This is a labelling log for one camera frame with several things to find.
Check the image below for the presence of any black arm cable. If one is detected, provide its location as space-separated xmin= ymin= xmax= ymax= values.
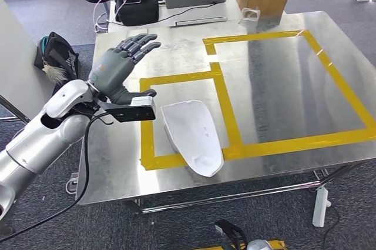
xmin=0 ymin=112 xmax=114 ymax=243

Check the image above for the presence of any white charging cable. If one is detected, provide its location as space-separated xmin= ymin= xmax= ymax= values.
xmin=93 ymin=0 xmax=133 ymax=34

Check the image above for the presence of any black floor cable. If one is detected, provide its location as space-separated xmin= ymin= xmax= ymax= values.
xmin=323 ymin=204 xmax=341 ymax=250

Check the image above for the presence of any dark right robot hand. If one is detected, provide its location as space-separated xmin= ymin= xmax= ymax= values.
xmin=214 ymin=219 xmax=249 ymax=250

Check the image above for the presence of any white desk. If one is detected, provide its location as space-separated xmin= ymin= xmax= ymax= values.
xmin=107 ymin=0 xmax=244 ymax=34

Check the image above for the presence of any stainless steel workbench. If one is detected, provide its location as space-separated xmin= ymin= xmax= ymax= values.
xmin=75 ymin=11 xmax=376 ymax=215

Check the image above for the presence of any silver floor socket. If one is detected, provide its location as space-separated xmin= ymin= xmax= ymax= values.
xmin=65 ymin=172 xmax=79 ymax=195

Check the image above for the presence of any black equipment case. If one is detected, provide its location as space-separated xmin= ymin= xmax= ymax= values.
xmin=112 ymin=0 xmax=160 ymax=27

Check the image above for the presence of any black bag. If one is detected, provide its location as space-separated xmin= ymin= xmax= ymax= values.
xmin=34 ymin=32 xmax=80 ymax=95

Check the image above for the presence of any white power strip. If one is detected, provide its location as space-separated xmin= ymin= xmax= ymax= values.
xmin=312 ymin=186 xmax=332 ymax=228

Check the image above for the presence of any clear plastic container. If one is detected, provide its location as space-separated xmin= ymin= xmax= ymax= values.
xmin=241 ymin=7 xmax=261 ymax=23

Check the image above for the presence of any white top metal table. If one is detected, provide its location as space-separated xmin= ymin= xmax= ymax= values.
xmin=0 ymin=0 xmax=57 ymax=124

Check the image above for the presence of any yellow tape table marking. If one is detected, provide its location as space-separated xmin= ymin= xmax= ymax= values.
xmin=139 ymin=29 xmax=376 ymax=171

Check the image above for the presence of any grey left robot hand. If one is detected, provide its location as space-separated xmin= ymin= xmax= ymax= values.
xmin=87 ymin=33 xmax=162 ymax=105

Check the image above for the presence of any white plastic car part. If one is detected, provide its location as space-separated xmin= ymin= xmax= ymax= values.
xmin=160 ymin=100 xmax=225 ymax=178

